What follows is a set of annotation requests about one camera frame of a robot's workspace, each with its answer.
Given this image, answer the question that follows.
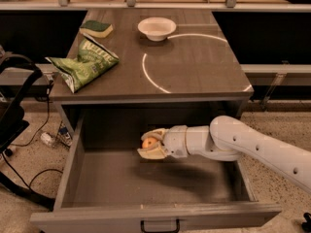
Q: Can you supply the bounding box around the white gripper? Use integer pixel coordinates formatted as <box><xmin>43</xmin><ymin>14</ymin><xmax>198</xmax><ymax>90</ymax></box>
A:
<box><xmin>137</xmin><ymin>125</ymin><xmax>188</xmax><ymax>160</ymax></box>

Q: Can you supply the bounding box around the orange fruit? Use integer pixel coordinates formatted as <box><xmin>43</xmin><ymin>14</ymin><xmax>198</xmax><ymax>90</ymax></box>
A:
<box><xmin>142</xmin><ymin>137</ymin><xmax>157</xmax><ymax>149</ymax></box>

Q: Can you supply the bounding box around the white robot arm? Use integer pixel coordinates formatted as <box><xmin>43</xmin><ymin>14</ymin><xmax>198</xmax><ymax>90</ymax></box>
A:
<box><xmin>138</xmin><ymin>116</ymin><xmax>311</xmax><ymax>193</ymax></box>

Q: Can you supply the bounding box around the grey open drawer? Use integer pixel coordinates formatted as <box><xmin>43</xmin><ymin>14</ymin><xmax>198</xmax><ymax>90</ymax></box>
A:
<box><xmin>30</xmin><ymin>103</ymin><xmax>281</xmax><ymax>233</ymax></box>

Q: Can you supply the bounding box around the grey wooden cabinet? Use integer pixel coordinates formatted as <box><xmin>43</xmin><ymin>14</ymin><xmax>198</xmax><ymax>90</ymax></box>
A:
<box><xmin>51</xmin><ymin>8</ymin><xmax>253</xmax><ymax>129</ymax></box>

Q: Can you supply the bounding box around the green chip bag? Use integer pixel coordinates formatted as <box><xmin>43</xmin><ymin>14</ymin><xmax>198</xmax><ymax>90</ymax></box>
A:
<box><xmin>47</xmin><ymin>37</ymin><xmax>120</xmax><ymax>93</ymax></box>

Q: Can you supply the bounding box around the white power adapter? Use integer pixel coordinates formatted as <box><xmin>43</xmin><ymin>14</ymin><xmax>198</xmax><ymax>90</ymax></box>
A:
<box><xmin>40</xmin><ymin>132</ymin><xmax>55</xmax><ymax>147</ymax></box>

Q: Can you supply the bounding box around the white ceramic bowl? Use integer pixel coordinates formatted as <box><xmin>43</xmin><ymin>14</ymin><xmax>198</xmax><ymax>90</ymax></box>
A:
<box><xmin>138</xmin><ymin>17</ymin><xmax>177</xmax><ymax>42</ymax></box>

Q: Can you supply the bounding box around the green yellow sponge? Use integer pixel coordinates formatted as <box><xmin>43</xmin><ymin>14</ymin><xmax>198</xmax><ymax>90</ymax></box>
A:
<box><xmin>79</xmin><ymin>20</ymin><xmax>113</xmax><ymax>38</ymax></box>

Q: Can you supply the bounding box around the black chair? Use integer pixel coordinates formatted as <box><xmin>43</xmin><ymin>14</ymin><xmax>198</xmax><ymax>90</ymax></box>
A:
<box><xmin>0</xmin><ymin>51</ymin><xmax>54</xmax><ymax>210</ymax></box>

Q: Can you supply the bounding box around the black object floor corner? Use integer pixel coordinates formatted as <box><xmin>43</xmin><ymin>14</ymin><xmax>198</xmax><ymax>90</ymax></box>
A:
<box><xmin>301</xmin><ymin>213</ymin><xmax>311</xmax><ymax>233</ymax></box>

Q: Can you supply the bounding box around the black drawer handle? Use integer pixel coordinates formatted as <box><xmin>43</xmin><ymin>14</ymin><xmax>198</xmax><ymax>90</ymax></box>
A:
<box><xmin>140</xmin><ymin>219</ymin><xmax>181</xmax><ymax>233</ymax></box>

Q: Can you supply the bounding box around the black floor cable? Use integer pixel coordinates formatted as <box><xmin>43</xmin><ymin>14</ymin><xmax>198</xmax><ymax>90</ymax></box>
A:
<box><xmin>1</xmin><ymin>94</ymin><xmax>64</xmax><ymax>189</ymax></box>

